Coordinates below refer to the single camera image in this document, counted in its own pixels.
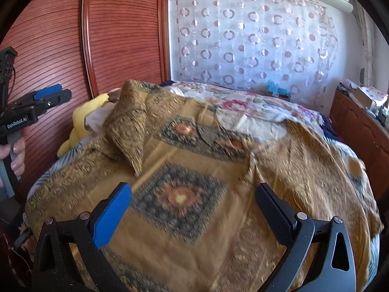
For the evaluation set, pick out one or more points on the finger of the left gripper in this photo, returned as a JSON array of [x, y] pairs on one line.
[[54, 100], [39, 94]]

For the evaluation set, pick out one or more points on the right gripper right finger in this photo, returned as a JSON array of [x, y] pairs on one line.
[[333, 267]]

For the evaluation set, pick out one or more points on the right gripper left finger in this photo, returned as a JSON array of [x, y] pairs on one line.
[[55, 268]]

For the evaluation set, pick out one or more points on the golden patterned shirt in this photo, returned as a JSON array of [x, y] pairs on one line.
[[194, 194]]

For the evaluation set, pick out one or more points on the person's left hand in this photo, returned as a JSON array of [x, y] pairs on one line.
[[19, 149]]

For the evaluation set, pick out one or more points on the beige pink pillow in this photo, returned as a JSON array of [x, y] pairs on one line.
[[94, 120]]

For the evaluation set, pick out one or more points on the yellow plush toy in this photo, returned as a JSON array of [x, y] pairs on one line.
[[79, 131]]

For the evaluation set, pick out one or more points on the palm leaf bedsheet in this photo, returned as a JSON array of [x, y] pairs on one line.
[[346, 152]]

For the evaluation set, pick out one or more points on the red wooden wardrobe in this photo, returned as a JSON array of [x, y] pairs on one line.
[[88, 47]]

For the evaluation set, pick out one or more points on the wooden sideboard cabinet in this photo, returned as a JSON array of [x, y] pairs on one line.
[[366, 137]]

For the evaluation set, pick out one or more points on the floral quilt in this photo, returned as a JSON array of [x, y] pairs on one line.
[[265, 108]]

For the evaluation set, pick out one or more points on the cardboard box with cloth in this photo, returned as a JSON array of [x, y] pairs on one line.
[[370, 97]]

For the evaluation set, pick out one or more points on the teal small box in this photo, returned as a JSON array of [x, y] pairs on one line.
[[276, 91]]

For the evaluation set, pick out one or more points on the sheer circle pattern curtain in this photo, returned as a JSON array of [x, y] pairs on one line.
[[251, 44]]

